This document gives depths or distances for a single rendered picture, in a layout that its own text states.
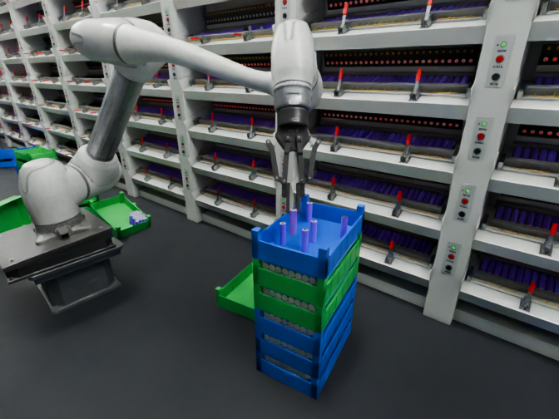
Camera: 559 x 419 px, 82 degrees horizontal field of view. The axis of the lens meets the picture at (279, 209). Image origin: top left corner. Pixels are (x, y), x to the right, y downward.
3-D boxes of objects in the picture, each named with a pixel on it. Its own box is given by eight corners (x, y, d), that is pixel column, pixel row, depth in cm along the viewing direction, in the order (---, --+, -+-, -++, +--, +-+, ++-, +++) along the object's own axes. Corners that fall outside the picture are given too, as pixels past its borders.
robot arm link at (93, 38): (108, 14, 80) (145, 19, 92) (51, 9, 85) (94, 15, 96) (116, 71, 86) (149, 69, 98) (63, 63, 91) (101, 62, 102)
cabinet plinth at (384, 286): (452, 318, 118) (455, 308, 116) (132, 193, 241) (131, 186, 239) (461, 297, 130) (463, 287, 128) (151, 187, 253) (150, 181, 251)
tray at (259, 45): (277, 52, 125) (272, 25, 119) (180, 56, 159) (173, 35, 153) (304, 36, 136) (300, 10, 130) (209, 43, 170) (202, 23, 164)
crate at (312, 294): (323, 308, 76) (324, 280, 73) (252, 283, 85) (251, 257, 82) (360, 252, 100) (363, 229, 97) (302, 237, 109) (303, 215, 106)
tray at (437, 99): (467, 120, 94) (474, 71, 85) (296, 107, 128) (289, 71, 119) (482, 91, 105) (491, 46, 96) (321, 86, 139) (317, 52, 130)
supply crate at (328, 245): (324, 280, 73) (327, 250, 70) (251, 257, 82) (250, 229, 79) (363, 229, 97) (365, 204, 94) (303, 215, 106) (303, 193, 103)
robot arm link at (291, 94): (314, 80, 72) (314, 106, 71) (309, 96, 81) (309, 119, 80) (273, 80, 71) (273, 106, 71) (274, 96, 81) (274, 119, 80)
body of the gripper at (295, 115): (274, 106, 72) (274, 147, 72) (312, 106, 72) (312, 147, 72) (274, 117, 80) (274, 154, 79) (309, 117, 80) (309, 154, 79)
